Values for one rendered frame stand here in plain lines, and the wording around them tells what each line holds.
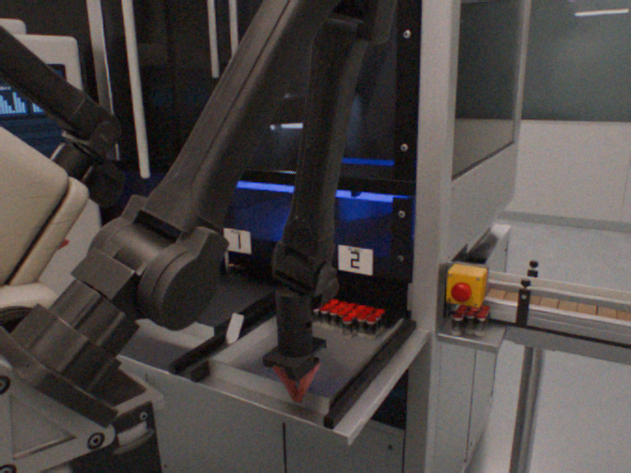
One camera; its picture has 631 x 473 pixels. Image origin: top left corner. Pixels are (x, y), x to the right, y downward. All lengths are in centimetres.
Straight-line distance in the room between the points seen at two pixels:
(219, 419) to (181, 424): 19
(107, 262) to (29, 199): 12
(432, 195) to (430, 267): 16
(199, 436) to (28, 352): 138
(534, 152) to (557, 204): 58
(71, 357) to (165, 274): 10
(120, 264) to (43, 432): 15
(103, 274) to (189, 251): 7
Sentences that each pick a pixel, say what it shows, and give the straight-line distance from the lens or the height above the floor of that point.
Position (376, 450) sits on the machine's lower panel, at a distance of 140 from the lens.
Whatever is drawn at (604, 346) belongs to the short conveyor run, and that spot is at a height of 87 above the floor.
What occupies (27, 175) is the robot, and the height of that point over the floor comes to 133.
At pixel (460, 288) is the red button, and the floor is 101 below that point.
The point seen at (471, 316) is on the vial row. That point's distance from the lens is 115.
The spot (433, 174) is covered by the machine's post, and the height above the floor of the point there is 123.
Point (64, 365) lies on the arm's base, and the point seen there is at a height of 120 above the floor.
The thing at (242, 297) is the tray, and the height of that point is 88.
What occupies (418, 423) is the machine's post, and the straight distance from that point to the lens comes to 130.
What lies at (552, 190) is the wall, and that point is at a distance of 571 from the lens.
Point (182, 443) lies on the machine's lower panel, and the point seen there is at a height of 27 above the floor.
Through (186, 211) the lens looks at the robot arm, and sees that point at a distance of 47.
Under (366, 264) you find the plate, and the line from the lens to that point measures 116.
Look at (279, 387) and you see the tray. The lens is 91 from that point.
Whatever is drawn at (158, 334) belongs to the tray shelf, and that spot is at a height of 88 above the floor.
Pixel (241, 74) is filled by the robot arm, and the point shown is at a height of 142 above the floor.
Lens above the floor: 140
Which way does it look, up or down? 17 degrees down
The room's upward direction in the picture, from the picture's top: 1 degrees counter-clockwise
